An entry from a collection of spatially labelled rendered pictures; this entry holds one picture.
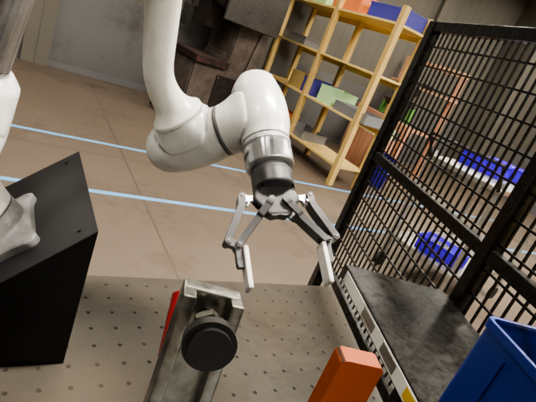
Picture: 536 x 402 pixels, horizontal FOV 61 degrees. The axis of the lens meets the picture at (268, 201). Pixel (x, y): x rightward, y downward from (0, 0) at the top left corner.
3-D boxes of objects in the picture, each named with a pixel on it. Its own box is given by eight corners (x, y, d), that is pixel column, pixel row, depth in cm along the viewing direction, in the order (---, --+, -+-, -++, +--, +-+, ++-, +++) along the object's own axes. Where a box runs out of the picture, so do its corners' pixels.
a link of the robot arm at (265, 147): (237, 156, 86) (240, 184, 84) (247, 129, 78) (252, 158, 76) (281, 157, 89) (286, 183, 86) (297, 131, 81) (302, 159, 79)
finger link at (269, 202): (277, 198, 77) (270, 193, 77) (241, 246, 71) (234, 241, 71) (271, 208, 80) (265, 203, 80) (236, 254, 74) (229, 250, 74)
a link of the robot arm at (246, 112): (301, 147, 87) (239, 168, 91) (288, 84, 93) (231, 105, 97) (281, 120, 78) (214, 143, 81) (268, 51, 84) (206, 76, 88)
